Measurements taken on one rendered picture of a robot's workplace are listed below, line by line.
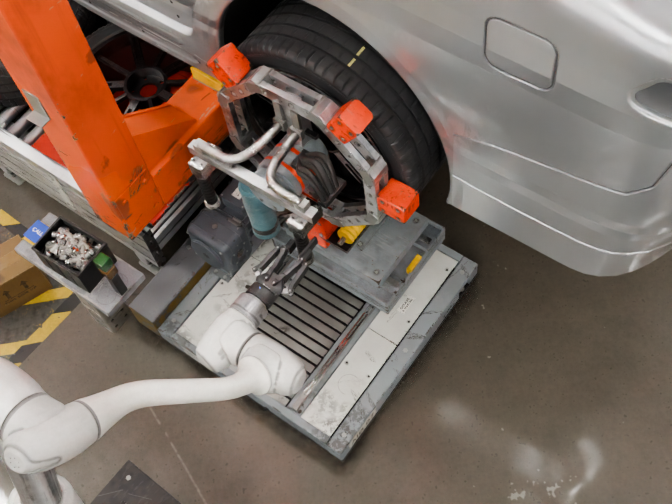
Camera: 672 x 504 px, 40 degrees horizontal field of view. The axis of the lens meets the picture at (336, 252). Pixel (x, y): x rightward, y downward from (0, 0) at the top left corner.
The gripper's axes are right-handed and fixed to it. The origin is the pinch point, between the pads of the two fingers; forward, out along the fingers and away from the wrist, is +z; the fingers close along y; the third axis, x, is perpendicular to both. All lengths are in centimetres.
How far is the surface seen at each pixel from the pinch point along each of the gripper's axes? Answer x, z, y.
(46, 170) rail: -44, -8, -115
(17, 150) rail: -44, -7, -130
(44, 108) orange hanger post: 31, -16, -67
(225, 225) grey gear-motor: -42, 9, -45
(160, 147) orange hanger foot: -10, 8, -62
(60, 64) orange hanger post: 46, -10, -60
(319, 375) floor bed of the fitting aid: -75, -8, 1
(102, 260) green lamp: -17, -30, -54
